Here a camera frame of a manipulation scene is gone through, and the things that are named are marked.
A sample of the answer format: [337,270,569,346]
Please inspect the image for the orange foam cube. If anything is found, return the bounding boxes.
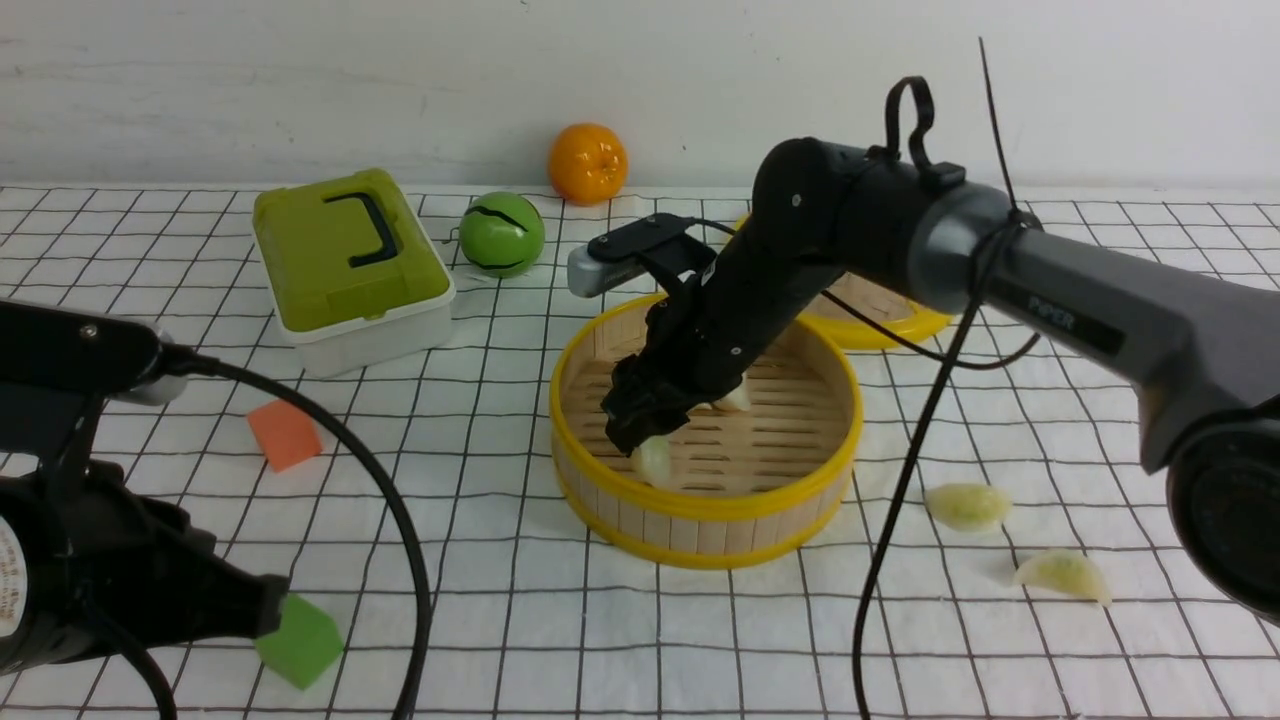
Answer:
[246,400,323,473]

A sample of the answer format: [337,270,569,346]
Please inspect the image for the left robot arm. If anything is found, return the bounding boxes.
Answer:
[1,404,291,674]

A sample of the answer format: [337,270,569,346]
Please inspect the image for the green foam cube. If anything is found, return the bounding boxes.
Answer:
[253,593,346,691]

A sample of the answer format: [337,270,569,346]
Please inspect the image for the bamboo steamer lid yellow rim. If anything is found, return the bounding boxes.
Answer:
[801,273,952,351]

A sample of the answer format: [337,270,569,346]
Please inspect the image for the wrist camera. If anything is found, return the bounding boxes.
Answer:
[566,213,717,299]
[1,299,187,406]

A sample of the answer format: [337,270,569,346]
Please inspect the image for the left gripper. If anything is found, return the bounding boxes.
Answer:
[3,404,289,671]

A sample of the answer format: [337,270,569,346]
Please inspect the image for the green dumpling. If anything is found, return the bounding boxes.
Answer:
[923,483,1012,534]
[630,436,678,491]
[1012,550,1112,607]

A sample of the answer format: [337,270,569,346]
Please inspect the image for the green lid white box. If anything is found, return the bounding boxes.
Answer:
[252,168,456,377]

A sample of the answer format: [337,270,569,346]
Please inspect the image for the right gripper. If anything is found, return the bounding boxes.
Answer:
[602,240,845,456]

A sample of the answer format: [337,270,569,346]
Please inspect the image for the green toy ball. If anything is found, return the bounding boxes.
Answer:
[458,191,547,278]

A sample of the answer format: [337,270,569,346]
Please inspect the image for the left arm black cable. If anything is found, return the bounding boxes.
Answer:
[90,345,433,720]

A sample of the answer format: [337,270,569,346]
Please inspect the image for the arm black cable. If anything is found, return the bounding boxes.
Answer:
[690,38,1046,720]
[90,345,433,720]

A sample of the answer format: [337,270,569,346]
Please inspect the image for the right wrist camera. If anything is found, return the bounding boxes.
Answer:
[566,213,717,299]

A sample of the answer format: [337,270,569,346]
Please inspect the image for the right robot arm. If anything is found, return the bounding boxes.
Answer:
[568,138,1279,623]

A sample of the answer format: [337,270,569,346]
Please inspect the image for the bamboo steamer tray yellow rim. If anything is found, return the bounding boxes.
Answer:
[549,296,864,570]

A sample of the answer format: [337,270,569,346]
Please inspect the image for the orange toy fruit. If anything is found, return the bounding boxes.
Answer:
[547,123,628,206]

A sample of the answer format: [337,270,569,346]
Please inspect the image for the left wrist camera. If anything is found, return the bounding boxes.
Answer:
[1,299,187,406]

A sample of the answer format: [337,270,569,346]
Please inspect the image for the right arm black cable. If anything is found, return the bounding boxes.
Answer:
[690,38,1046,720]

